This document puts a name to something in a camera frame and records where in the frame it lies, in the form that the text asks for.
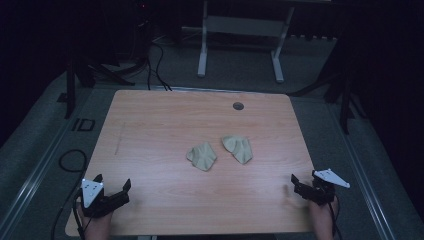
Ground white metal desk frame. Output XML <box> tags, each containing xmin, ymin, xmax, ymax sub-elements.
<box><xmin>197</xmin><ymin>0</ymin><xmax>296</xmax><ymax>84</ymax></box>

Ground hand-held gripper cable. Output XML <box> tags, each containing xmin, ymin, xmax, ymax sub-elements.
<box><xmin>327</xmin><ymin>197</ymin><xmax>344</xmax><ymax>240</ymax></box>
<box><xmin>71</xmin><ymin>189</ymin><xmax>88</xmax><ymax>240</ymax></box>

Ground metal floor rail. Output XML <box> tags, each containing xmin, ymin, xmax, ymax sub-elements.
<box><xmin>0</xmin><ymin>88</ymin><xmax>98</xmax><ymax>236</ymax></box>
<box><xmin>326</xmin><ymin>102</ymin><xmax>399</xmax><ymax>240</ymax></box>

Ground beige ankle sock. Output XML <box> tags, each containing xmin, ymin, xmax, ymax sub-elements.
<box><xmin>221</xmin><ymin>134</ymin><xmax>254</xmax><ymax>165</ymax></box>
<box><xmin>185</xmin><ymin>141</ymin><xmax>218</xmax><ymax>172</ymax></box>

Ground black metal stand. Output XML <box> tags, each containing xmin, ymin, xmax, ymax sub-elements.
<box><xmin>288</xmin><ymin>63</ymin><xmax>368</xmax><ymax>136</ymax></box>
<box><xmin>56</xmin><ymin>54</ymin><xmax>136</xmax><ymax>120</ymax></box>

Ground right hand-held gripper cable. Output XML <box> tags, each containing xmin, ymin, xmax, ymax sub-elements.
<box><xmin>327</xmin><ymin>197</ymin><xmax>344</xmax><ymax>240</ymax></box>

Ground person's right hand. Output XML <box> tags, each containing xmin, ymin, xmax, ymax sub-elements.
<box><xmin>307</xmin><ymin>196</ymin><xmax>340</xmax><ymax>240</ymax></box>

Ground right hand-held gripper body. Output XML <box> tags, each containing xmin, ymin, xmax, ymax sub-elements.
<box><xmin>301</xmin><ymin>168</ymin><xmax>351</xmax><ymax>206</ymax></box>

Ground black cables on floor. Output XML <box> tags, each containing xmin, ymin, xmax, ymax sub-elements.
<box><xmin>145</xmin><ymin>40</ymin><xmax>173</xmax><ymax>92</ymax></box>

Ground person's left hand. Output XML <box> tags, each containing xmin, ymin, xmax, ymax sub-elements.
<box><xmin>77</xmin><ymin>203</ymin><xmax>114</xmax><ymax>240</ymax></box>

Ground left hand-held gripper cable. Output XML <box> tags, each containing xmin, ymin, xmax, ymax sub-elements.
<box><xmin>71</xmin><ymin>189</ymin><xmax>88</xmax><ymax>240</ymax></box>

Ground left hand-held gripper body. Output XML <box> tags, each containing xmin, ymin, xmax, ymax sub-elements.
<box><xmin>79</xmin><ymin>178</ymin><xmax>117</xmax><ymax>219</ymax></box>

